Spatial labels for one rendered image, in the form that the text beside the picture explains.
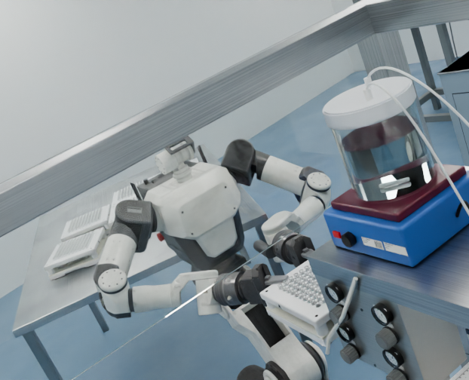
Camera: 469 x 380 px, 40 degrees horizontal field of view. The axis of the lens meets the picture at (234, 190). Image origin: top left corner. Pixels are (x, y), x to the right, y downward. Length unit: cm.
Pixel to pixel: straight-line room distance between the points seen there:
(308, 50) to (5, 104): 475
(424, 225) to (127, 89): 533
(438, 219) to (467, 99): 294
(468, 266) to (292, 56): 47
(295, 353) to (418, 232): 111
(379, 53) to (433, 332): 54
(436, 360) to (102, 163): 65
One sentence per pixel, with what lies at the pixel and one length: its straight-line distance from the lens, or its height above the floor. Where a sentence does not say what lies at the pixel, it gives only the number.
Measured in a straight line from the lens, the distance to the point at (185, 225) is 114.
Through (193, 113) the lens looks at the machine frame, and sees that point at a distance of 106.
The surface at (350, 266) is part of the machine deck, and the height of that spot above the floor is 127.
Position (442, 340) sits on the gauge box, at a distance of 117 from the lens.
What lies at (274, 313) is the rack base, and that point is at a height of 99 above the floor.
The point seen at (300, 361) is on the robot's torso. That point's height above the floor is 62.
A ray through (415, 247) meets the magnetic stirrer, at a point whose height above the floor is 130.
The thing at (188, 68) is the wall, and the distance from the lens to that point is 663.
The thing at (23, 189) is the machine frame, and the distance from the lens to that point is 98.
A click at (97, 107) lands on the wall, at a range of 609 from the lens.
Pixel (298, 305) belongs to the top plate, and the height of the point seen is 104.
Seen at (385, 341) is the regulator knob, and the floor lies 116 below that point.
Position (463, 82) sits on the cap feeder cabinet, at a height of 69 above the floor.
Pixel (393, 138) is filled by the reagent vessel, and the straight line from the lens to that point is 105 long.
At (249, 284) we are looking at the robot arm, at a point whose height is 105.
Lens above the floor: 181
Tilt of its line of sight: 19 degrees down
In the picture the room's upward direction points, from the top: 23 degrees counter-clockwise
